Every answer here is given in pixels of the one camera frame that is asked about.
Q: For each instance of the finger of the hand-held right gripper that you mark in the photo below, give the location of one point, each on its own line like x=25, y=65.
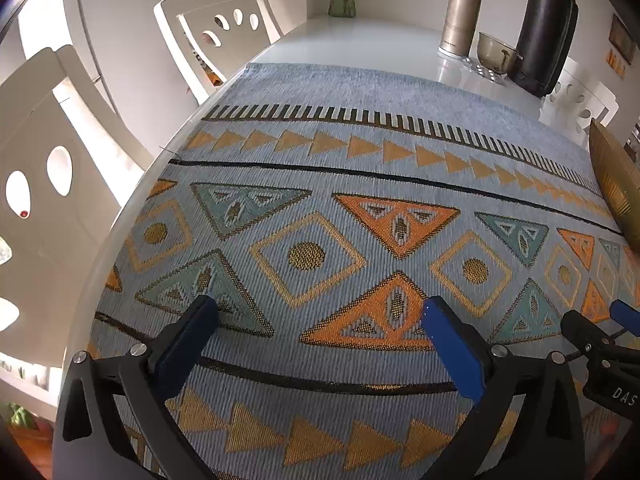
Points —
x=627, y=317
x=585, y=335

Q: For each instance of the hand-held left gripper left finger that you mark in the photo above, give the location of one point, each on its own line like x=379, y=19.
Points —
x=187, y=345

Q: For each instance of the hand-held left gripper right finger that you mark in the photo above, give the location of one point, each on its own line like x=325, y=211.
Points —
x=455, y=350

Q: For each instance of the round wooden tray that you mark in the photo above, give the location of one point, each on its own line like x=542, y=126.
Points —
x=617, y=180

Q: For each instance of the potted green plant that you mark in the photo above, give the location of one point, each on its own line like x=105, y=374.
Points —
x=20, y=416

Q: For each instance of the white chair with oval holes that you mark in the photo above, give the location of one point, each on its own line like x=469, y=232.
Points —
x=45, y=125
x=200, y=5
x=592, y=95

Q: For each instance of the blue patterned woven table mat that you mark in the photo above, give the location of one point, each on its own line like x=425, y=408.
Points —
x=325, y=110

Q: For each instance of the silver pill blister pack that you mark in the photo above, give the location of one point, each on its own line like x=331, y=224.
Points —
x=484, y=71

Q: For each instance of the small grey glass bowl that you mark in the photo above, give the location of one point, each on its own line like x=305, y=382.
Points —
x=495, y=52

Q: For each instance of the tall black thermos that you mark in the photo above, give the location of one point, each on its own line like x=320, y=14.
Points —
x=545, y=30

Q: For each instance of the silver thermos flask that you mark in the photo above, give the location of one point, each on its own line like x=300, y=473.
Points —
x=460, y=17

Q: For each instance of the yellow wall hangings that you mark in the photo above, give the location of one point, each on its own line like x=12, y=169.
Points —
x=616, y=62

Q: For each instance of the framed wall picture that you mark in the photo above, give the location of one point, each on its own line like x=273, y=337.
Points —
x=621, y=34

